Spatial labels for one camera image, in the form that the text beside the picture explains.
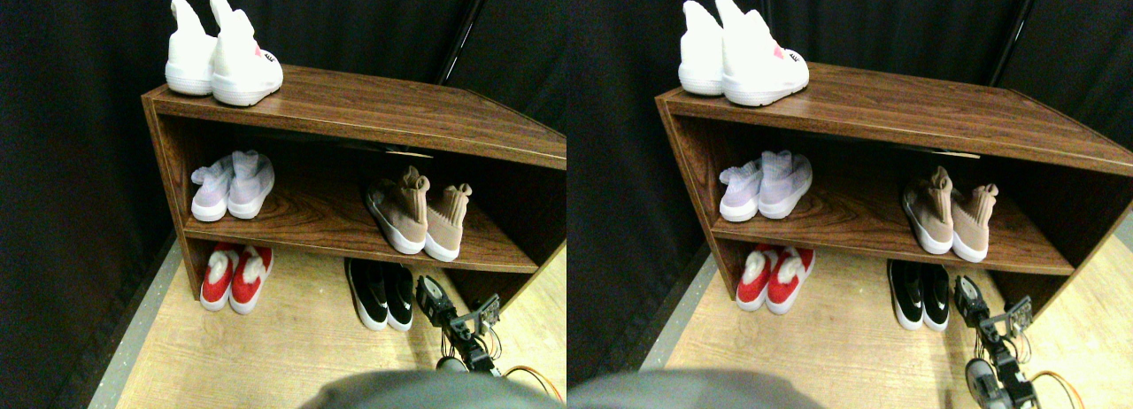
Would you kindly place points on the black shoe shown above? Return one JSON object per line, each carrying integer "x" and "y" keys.
{"x": 905, "y": 294}
{"x": 365, "y": 294}
{"x": 936, "y": 298}
{"x": 400, "y": 298}

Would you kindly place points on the beige shoe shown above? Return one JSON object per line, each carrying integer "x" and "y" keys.
{"x": 974, "y": 225}
{"x": 929, "y": 216}
{"x": 447, "y": 225}
{"x": 398, "y": 216}

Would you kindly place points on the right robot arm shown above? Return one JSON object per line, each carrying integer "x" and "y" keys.
{"x": 1000, "y": 374}
{"x": 469, "y": 351}

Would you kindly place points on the brown shoe rack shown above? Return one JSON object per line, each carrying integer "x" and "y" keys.
{"x": 903, "y": 117}
{"x": 381, "y": 117}

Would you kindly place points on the lilac shoe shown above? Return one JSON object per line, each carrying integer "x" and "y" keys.
{"x": 250, "y": 188}
{"x": 783, "y": 188}
{"x": 739, "y": 196}
{"x": 211, "y": 196}

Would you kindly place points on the curtain stand pole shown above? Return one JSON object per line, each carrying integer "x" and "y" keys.
{"x": 1013, "y": 33}
{"x": 462, "y": 33}

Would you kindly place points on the white shoe with red mark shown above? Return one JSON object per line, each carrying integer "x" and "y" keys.
{"x": 239, "y": 68}
{"x": 757, "y": 68}

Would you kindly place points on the black bracket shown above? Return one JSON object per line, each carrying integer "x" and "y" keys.
{"x": 1016, "y": 316}
{"x": 482, "y": 313}

